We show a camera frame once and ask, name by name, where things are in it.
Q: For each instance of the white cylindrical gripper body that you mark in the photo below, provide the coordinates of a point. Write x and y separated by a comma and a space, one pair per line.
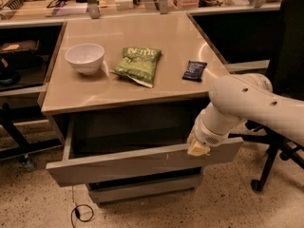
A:
205, 136

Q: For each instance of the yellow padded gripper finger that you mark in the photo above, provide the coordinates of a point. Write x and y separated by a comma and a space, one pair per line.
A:
197, 148

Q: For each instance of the grey top drawer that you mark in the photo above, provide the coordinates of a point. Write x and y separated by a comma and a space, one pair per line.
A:
116, 146

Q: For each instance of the grey drawer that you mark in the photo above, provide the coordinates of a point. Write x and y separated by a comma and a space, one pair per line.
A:
116, 146
148, 188

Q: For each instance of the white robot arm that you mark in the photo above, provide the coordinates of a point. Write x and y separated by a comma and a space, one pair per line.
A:
236, 98

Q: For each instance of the grey bottom drawer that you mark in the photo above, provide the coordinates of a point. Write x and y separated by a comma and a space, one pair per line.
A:
148, 188

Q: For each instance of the grey drawer cabinet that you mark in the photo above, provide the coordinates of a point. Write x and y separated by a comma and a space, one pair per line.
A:
180, 41

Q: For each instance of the dark blue snack packet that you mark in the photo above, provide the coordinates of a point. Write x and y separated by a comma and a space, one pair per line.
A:
194, 71

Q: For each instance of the green chip bag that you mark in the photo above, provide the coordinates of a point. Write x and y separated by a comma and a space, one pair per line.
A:
138, 64

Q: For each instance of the black office chair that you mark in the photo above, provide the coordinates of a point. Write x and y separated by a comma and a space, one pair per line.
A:
286, 73

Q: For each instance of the white ceramic bowl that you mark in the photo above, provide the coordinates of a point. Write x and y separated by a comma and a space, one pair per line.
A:
86, 58

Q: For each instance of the long background workbench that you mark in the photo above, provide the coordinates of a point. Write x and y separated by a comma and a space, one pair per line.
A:
56, 12

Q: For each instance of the black table leg frame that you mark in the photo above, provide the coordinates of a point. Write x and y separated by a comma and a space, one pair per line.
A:
8, 118

